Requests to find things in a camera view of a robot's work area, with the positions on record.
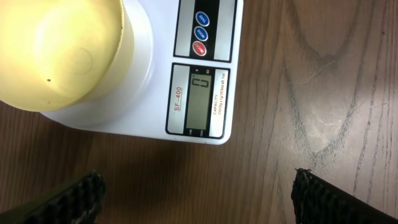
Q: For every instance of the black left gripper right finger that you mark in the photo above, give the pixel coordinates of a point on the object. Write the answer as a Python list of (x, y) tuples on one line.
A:
[(319, 202)]

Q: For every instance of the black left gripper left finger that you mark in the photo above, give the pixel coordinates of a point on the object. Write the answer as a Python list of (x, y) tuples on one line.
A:
[(76, 201)]

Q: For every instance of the yellow plastic bowl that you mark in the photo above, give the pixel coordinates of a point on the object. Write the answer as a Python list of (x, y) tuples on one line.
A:
[(57, 53)]

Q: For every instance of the white digital kitchen scale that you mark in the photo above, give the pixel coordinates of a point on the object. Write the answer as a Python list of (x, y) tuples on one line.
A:
[(182, 80)]

